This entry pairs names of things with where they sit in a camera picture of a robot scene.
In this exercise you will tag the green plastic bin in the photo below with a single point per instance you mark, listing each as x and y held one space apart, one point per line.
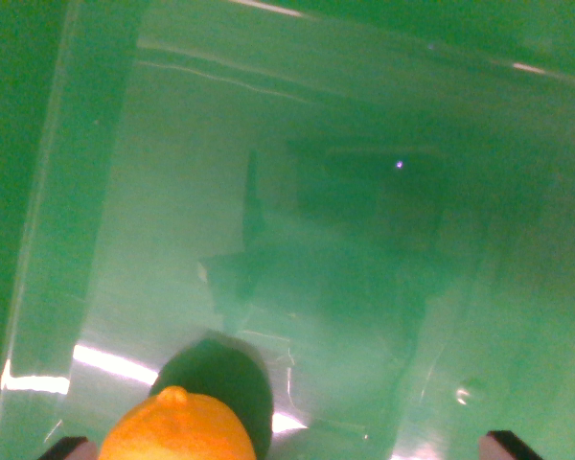
316 215

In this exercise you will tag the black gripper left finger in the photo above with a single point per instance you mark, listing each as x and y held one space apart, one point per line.
69 450

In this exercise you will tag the yellow lemon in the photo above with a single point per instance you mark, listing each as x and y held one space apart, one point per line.
177 431

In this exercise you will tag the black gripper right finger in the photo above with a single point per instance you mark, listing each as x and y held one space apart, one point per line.
503 448

